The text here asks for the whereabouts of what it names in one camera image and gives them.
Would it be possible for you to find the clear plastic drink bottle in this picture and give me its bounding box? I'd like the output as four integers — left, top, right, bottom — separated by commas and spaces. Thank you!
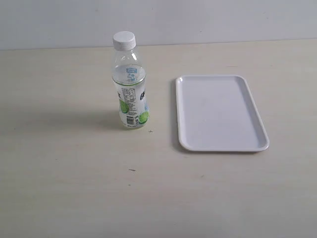
112, 47, 149, 128

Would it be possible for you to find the white rectangular plastic tray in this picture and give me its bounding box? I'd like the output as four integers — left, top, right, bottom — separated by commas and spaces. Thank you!
175, 75, 269, 153

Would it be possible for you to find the white bottle cap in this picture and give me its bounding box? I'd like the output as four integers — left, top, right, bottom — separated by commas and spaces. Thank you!
112, 31, 136, 51

